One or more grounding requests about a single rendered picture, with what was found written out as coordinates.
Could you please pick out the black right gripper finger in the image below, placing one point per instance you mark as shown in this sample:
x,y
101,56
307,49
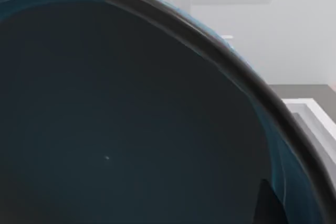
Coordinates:
x,y
270,205

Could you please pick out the dark blue bowl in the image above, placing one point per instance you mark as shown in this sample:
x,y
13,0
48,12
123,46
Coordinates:
x,y
118,103

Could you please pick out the white sink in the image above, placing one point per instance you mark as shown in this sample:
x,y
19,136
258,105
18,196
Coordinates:
x,y
317,119

